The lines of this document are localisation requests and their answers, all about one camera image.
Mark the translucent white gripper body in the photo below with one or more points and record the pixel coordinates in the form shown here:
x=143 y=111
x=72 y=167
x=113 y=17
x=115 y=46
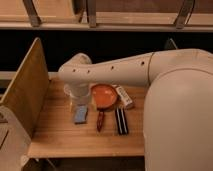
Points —
x=80 y=95

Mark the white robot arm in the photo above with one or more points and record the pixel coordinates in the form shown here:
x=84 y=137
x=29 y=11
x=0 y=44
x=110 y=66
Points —
x=178 y=107

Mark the orange ceramic cup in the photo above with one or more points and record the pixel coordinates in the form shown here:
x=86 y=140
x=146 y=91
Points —
x=105 y=96

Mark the blue sponge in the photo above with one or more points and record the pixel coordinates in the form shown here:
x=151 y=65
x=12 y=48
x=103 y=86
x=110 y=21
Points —
x=80 y=114

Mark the white rectangular box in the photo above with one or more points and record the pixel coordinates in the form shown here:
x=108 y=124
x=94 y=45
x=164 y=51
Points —
x=125 y=98

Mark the left wooden divider panel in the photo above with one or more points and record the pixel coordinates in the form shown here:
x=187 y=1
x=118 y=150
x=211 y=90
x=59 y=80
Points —
x=23 y=99

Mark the wooden shelf with brackets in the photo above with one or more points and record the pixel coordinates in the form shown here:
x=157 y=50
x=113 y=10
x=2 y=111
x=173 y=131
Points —
x=108 y=15

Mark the right dark divider panel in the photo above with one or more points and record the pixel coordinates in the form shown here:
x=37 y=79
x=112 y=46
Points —
x=170 y=44

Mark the red handled tool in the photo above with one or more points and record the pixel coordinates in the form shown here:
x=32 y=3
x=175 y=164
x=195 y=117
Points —
x=100 y=120

